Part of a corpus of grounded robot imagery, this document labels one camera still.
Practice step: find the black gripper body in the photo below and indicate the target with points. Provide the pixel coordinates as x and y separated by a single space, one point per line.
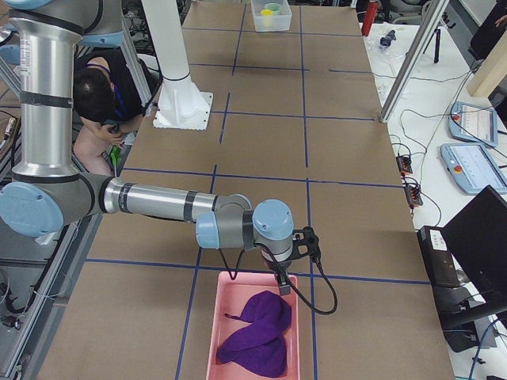
278 266

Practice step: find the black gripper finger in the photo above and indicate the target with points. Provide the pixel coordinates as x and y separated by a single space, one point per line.
283 283

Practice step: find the purple microfiber cloth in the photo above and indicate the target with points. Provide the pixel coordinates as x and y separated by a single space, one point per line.
260 346

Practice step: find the mint green bowl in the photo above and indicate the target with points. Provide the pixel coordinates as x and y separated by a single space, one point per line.
275 7

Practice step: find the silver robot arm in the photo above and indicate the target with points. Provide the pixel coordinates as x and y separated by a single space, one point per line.
47 192

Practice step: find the translucent plastic storage box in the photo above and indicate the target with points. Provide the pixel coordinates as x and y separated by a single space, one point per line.
281 23

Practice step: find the pink plastic tray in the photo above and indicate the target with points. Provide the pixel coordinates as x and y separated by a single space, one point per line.
231 296

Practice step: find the black monitor on stand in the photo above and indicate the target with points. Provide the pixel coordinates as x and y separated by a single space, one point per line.
465 261

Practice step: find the near teach pendant tablet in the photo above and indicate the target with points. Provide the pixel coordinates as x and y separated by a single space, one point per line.
472 167

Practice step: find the teach pendant tablet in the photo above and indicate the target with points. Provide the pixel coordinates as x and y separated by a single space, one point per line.
472 167
473 123

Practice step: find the far teach pendant tablet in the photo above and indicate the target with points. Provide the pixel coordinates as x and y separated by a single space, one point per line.
473 123

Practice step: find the blue handheld tool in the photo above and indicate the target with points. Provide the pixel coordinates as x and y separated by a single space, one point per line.
386 41

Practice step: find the red cylinder bottle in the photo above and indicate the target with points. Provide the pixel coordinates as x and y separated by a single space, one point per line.
369 17

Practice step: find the seated person black shirt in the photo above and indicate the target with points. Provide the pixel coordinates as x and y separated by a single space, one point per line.
108 104

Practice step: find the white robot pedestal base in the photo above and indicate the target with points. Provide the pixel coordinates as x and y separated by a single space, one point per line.
181 105

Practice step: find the aluminium frame post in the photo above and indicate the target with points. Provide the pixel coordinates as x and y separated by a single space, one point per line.
429 23

